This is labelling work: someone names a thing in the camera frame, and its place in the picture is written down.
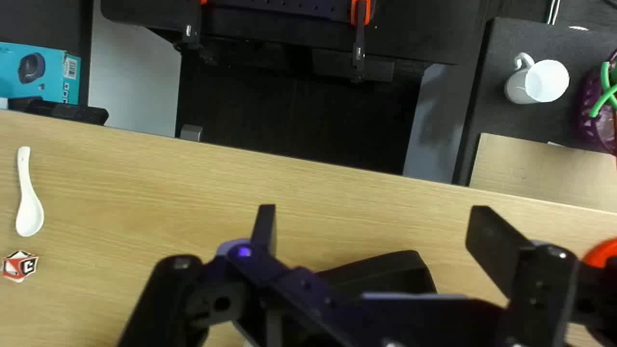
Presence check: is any black side table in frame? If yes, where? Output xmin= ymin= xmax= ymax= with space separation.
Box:
xmin=451 ymin=15 xmax=617 ymax=188

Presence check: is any black metal rack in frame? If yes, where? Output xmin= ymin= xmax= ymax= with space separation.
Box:
xmin=98 ymin=0 xmax=490 ymax=177

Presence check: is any black flat object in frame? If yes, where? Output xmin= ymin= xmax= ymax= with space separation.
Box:
xmin=6 ymin=94 xmax=110 ymax=126

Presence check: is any small red white cube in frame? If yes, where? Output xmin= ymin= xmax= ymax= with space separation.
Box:
xmin=0 ymin=248 xmax=40 ymax=284

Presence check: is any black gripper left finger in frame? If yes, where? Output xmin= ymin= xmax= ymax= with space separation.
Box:
xmin=118 ymin=202 xmax=362 ymax=347

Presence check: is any light wooden board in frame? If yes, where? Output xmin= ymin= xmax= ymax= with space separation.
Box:
xmin=469 ymin=130 xmax=617 ymax=213

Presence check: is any white mug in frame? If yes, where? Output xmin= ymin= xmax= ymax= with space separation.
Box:
xmin=501 ymin=49 xmax=573 ymax=105

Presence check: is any orange black clamp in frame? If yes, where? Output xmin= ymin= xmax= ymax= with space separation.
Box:
xmin=347 ymin=0 xmax=376 ymax=84
xmin=181 ymin=0 xmax=214 ymax=47

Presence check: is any white ceramic spoon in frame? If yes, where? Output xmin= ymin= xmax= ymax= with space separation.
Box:
xmin=13 ymin=144 xmax=46 ymax=238

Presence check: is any purple basket with items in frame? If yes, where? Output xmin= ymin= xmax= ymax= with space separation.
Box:
xmin=575 ymin=53 xmax=617 ymax=153

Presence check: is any teal product box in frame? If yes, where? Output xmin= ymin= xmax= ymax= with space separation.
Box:
xmin=0 ymin=40 xmax=83 ymax=105

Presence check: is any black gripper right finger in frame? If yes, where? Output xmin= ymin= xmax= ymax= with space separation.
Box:
xmin=465 ymin=204 xmax=617 ymax=347

